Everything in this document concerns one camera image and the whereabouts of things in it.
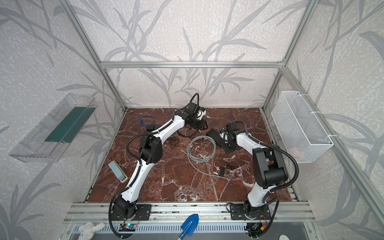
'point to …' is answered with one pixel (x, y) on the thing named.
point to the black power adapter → (222, 171)
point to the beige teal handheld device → (118, 171)
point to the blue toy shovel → (189, 226)
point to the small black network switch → (215, 135)
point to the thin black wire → (173, 141)
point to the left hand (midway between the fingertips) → (208, 122)
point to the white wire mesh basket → (303, 138)
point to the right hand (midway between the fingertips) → (229, 143)
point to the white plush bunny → (87, 230)
